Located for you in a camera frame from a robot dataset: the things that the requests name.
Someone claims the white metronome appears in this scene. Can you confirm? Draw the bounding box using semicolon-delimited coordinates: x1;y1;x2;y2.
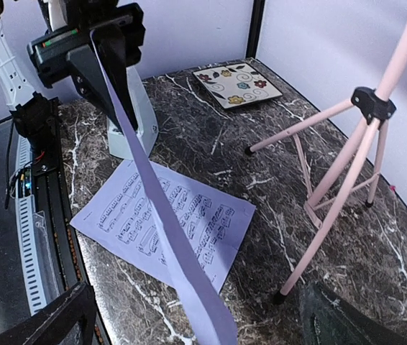
106;66;158;160

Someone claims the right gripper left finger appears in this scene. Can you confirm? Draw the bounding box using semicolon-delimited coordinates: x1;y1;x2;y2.
0;282;96;344

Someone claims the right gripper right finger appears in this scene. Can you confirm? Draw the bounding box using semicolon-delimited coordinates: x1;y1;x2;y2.
300;282;407;344

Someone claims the white slotted cable duct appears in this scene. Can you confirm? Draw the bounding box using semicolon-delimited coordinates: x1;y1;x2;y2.
14;136;52;317

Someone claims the black front rail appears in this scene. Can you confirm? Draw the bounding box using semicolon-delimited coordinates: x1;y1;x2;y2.
30;98;111;345

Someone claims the pink music stand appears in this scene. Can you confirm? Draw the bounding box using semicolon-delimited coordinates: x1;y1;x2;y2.
244;22;407;305

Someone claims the black frame post left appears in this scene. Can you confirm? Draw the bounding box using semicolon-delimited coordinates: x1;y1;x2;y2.
245;0;265;58

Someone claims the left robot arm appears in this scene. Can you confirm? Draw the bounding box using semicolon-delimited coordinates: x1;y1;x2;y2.
0;1;157;160

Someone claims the sheet music page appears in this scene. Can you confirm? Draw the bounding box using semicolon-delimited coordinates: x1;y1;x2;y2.
70;160;255;291
91;30;237;344

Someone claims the floral square plate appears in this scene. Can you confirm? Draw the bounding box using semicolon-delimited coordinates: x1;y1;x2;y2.
192;63;283;110

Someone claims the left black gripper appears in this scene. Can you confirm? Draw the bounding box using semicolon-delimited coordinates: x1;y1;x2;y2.
27;2;145;129

